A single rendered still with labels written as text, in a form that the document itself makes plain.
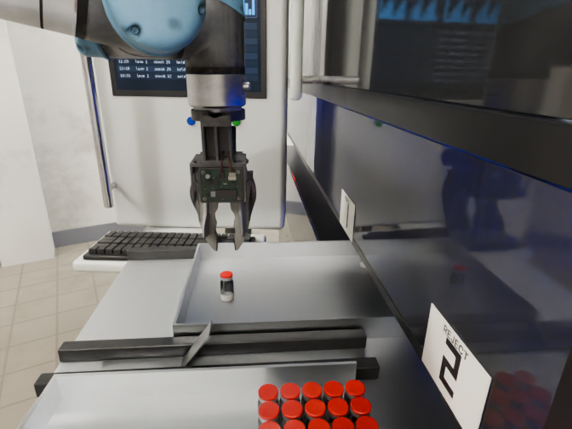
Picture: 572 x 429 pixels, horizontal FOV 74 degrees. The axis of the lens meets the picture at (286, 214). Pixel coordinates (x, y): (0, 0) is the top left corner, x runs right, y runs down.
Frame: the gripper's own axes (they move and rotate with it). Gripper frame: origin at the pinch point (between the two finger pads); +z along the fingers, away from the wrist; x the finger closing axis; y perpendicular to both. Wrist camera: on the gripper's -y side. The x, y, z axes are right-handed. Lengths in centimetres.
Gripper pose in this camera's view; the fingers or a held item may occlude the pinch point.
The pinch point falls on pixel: (225, 240)
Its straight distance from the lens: 60.1
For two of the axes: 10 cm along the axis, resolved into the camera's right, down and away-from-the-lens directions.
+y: 0.9, 3.5, -9.3
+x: 10.0, -0.2, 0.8
